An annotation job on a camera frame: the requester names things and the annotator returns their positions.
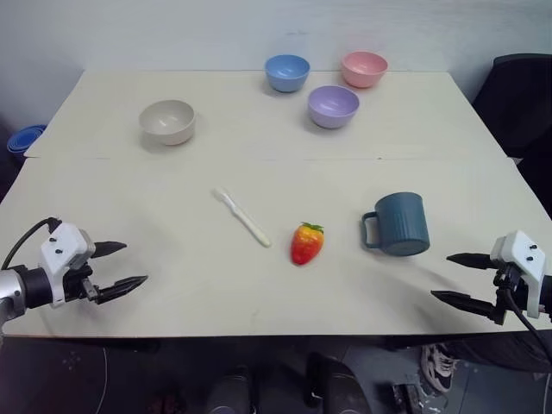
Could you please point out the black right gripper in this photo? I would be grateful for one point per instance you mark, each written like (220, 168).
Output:
(511, 286)

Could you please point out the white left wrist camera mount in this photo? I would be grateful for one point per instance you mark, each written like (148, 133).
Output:
(60, 250)

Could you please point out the dark rounded robot foot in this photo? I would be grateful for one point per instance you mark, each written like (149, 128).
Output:
(230, 392)
(332, 386)

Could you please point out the beige bowl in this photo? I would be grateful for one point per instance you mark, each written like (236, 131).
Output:
(167, 122)

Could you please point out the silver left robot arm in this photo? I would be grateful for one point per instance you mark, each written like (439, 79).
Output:
(17, 289)

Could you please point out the pink bowl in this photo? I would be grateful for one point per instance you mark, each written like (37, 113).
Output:
(364, 69)

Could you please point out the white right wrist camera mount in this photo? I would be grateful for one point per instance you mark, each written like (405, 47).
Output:
(524, 259)

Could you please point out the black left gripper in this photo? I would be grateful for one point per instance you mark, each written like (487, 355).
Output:
(82, 284)

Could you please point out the stack of blue bowls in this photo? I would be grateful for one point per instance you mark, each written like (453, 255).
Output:
(23, 140)

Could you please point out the dark teal ribbed mug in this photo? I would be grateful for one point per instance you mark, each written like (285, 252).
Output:
(399, 226)

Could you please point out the blue bowl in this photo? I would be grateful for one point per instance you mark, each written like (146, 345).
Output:
(286, 73)

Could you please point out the person's sneaker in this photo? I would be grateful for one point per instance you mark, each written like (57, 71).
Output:
(435, 366)

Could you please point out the white toothbrush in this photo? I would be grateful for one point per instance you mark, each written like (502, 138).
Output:
(242, 216)

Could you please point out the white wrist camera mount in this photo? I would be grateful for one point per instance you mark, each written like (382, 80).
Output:
(524, 259)
(60, 250)

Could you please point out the red toy strawberry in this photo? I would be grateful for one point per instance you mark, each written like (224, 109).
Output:
(305, 244)

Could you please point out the purple bowl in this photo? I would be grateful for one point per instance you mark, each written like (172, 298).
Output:
(333, 106)

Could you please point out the black chair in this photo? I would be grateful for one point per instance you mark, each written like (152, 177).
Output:
(517, 108)

